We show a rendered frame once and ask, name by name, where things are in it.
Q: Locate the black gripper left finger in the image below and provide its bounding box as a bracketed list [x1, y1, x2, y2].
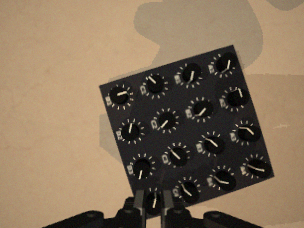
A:
[42, 190, 147, 228]

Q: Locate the black knob box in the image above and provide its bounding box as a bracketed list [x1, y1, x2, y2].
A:
[99, 45, 275, 220]

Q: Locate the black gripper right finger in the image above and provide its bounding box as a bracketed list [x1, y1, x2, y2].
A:
[160, 190, 263, 228]

